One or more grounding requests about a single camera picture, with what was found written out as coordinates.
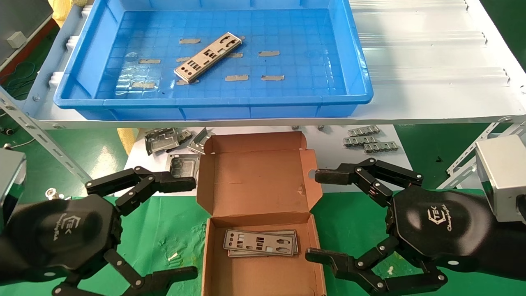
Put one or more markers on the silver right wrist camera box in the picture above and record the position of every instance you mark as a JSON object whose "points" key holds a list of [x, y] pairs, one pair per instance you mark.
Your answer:
{"points": [[501, 176]]}

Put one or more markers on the large bent metal bracket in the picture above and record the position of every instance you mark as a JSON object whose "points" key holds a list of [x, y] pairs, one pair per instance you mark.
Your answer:
{"points": [[162, 139]]}

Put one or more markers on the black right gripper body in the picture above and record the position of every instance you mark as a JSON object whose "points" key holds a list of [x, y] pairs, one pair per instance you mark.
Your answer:
{"points": [[439, 226]]}

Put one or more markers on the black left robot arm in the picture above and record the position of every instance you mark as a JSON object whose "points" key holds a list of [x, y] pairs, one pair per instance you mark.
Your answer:
{"points": [[6, 259]]}

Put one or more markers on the grey slotted shelf post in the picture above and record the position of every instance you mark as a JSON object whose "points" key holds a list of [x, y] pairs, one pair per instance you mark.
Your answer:
{"points": [[468, 155], [41, 135]]}

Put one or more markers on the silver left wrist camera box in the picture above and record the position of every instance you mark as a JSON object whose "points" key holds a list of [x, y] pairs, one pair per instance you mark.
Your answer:
{"points": [[10, 181]]}

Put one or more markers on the silver binder clip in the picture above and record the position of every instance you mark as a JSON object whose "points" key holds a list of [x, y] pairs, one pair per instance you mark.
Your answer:
{"points": [[51, 192]]}

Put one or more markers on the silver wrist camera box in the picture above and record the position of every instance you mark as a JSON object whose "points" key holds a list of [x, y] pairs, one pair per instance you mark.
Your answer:
{"points": [[10, 181], [501, 176]]}

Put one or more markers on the white wall socket box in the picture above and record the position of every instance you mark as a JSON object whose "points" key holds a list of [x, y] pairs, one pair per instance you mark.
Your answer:
{"points": [[16, 39]]}

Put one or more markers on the long ribbed metal bracket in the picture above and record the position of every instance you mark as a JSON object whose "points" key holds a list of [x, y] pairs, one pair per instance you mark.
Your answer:
{"points": [[359, 140], [363, 130], [381, 146]]}

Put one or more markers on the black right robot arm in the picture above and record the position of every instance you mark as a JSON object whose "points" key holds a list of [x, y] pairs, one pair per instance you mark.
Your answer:
{"points": [[509, 246]]}

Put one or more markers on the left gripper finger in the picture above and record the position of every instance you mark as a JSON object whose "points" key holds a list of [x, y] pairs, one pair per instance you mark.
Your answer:
{"points": [[141, 183], [144, 283]]}

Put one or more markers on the angled metal bracket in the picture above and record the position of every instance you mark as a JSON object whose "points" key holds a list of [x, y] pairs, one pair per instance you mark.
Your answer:
{"points": [[200, 140]]}

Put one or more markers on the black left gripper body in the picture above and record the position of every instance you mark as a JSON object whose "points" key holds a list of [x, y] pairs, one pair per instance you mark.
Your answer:
{"points": [[61, 234]]}

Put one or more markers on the flat square metal plate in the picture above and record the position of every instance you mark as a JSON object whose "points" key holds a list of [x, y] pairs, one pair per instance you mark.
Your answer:
{"points": [[183, 164]]}

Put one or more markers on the yellow plastic bag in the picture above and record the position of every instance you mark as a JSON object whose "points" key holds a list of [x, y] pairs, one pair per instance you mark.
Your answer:
{"points": [[61, 10], [127, 139]]}

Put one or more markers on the small metal bracket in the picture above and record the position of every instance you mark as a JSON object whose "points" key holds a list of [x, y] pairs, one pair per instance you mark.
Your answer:
{"points": [[185, 135]]}

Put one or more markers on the silver computer shield plate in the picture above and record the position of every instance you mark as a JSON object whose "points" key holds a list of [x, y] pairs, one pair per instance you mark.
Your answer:
{"points": [[248, 249], [297, 246], [204, 61]]}

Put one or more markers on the brown cardboard box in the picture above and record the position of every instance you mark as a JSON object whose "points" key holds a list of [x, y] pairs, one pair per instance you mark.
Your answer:
{"points": [[259, 185]]}

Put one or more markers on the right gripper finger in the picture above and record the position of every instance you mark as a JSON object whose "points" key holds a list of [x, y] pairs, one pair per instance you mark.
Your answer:
{"points": [[370, 279], [370, 172]]}

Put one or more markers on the green table cloth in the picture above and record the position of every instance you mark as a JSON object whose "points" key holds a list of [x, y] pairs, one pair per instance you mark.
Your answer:
{"points": [[164, 222]]}

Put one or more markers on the blue plastic tray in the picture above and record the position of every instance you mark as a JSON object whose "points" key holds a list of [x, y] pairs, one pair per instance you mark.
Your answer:
{"points": [[312, 41]]}

